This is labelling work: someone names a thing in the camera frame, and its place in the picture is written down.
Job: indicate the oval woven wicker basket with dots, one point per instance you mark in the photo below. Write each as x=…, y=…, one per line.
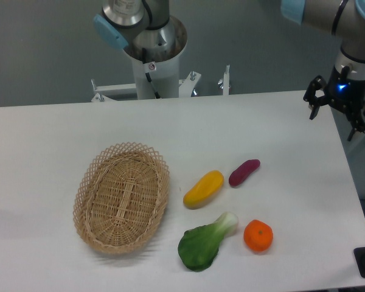
x=122, y=198

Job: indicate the orange tangerine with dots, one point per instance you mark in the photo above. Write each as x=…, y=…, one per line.
x=258, y=236

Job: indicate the silver robot arm base joint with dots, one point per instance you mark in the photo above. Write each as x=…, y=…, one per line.
x=145, y=30

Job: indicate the green bok choy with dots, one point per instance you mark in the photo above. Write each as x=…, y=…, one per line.
x=199, y=246

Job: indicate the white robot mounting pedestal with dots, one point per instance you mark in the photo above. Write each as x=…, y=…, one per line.
x=154, y=80

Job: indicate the yellow mango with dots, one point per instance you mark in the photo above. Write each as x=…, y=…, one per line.
x=204, y=190

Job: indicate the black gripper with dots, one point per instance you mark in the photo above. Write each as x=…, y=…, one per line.
x=341, y=93

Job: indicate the purple sweet potato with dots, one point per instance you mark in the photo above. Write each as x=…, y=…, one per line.
x=243, y=172

